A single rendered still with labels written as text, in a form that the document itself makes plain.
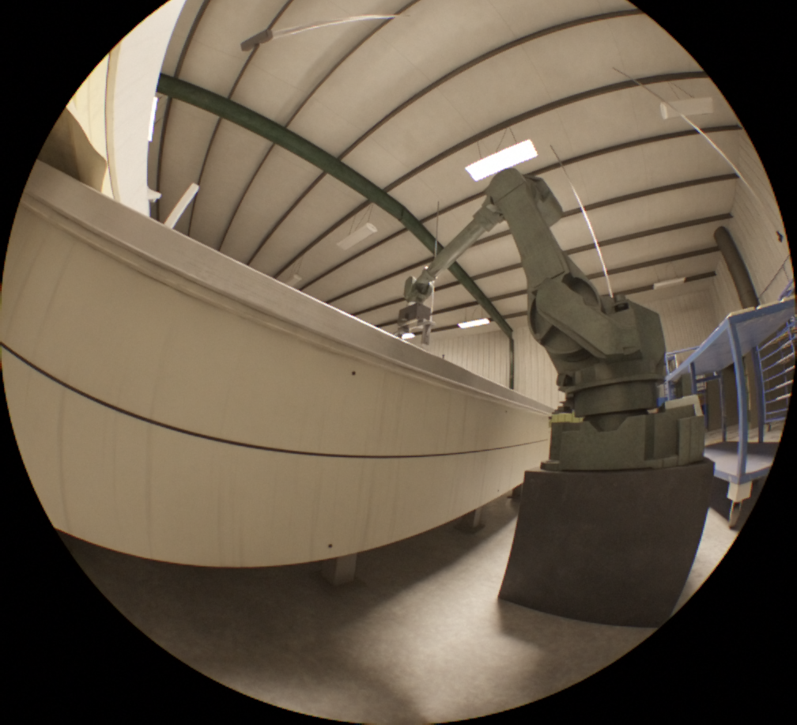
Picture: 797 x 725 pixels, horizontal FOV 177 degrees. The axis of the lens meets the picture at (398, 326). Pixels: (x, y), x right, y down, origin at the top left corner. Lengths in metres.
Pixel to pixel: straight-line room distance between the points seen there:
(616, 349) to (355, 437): 0.72
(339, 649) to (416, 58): 5.86
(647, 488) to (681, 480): 0.10
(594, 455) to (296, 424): 0.78
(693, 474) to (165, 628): 1.25
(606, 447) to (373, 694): 0.84
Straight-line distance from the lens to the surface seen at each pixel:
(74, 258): 0.57
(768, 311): 1.81
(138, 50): 0.73
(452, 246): 1.87
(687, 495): 0.84
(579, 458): 0.86
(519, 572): 0.99
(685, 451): 0.85
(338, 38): 5.38
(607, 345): 0.80
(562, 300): 0.89
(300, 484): 0.57
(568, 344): 1.04
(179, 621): 0.84
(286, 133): 6.23
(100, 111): 0.73
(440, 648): 0.85
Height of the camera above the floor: 0.63
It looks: 21 degrees up
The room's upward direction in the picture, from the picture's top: 8 degrees clockwise
